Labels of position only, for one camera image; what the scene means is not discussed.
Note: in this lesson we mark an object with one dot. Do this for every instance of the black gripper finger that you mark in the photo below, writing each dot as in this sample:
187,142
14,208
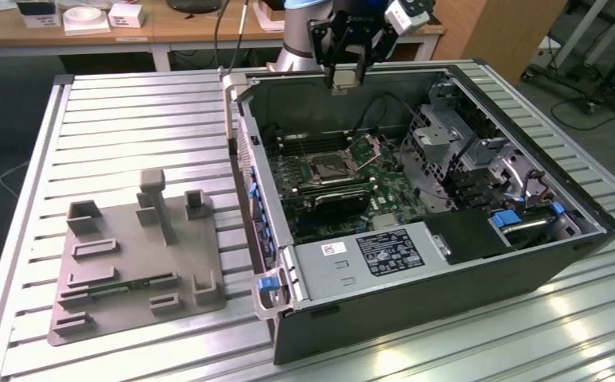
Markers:
330,75
362,73

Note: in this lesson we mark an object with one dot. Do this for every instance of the silver CPU green edge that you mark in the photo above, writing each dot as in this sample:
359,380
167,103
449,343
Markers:
346,81

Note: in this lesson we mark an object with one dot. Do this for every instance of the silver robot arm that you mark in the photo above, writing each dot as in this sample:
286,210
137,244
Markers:
299,36

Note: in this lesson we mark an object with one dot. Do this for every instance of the black RAM slot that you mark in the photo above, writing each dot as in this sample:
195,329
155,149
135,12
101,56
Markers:
335,189
335,185
315,149
334,181
314,141
302,195
314,145

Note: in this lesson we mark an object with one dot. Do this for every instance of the CPU socket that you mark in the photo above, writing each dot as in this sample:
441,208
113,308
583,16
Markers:
331,167

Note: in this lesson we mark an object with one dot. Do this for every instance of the blue expansion slot latch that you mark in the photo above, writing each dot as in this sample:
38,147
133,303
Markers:
254,189

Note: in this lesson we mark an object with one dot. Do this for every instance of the small open cardboard box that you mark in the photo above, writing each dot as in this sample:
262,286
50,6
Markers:
270,20

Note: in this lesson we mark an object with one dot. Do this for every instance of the grey metal drive cage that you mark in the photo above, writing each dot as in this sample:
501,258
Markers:
437,139

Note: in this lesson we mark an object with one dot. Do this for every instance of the brown wooden cabinet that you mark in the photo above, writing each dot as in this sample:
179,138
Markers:
498,28

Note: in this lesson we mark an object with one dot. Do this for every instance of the green motherboard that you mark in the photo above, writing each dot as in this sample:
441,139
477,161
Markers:
393,187

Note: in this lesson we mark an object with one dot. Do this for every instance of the black round object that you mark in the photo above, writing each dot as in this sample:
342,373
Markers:
193,5

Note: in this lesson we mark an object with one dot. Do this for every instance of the black graphics card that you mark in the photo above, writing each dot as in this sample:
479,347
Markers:
339,205

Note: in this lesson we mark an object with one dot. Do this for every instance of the small silver chipset heatsink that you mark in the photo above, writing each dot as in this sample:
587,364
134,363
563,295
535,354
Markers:
393,221

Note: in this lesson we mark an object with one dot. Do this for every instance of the black wheeled equipment stand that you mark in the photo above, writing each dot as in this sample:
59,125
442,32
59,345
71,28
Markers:
578,81

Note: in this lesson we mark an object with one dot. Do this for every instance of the black plastic cover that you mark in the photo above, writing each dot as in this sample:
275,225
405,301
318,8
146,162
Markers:
466,236

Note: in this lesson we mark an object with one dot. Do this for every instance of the hard disk in blue carrier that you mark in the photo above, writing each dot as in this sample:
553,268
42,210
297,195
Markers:
505,221

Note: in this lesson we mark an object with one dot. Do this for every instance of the white round holder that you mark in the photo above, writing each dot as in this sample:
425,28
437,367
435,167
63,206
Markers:
87,24

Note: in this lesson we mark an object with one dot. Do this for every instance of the grey power supply unit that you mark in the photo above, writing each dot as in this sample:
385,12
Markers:
334,278

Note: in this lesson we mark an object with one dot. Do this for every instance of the blue case latch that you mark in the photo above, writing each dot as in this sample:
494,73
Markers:
267,285

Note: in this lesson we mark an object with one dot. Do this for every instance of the white box black label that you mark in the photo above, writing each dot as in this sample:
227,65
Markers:
39,22

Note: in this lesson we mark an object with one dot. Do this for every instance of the grey parts rack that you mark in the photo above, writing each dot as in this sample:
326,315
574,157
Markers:
142,258

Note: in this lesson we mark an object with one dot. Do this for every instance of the black open PC case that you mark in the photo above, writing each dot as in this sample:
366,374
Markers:
445,310

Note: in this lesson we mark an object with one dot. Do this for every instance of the green RAM stick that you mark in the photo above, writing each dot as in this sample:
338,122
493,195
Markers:
122,287

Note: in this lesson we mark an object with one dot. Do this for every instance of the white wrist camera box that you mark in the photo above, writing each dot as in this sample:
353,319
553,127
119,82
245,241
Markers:
405,22

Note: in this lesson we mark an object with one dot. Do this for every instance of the black camera mounting bracket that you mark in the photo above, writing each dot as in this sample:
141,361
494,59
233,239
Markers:
413,5

